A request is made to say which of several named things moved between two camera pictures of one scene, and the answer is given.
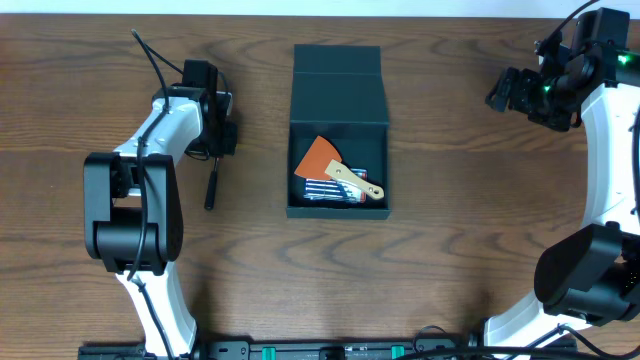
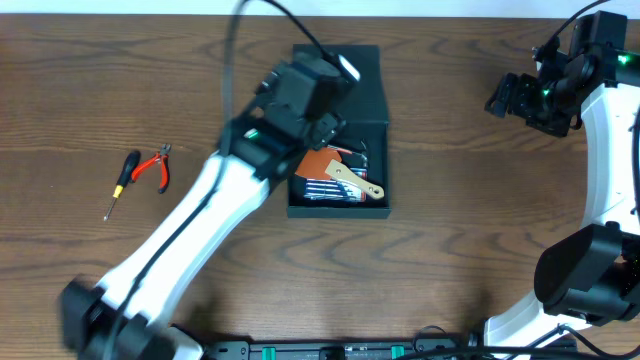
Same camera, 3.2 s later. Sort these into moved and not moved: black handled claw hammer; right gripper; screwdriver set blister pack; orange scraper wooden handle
Moved: black handled claw hammer
Not moved: right gripper; orange scraper wooden handle; screwdriver set blister pack
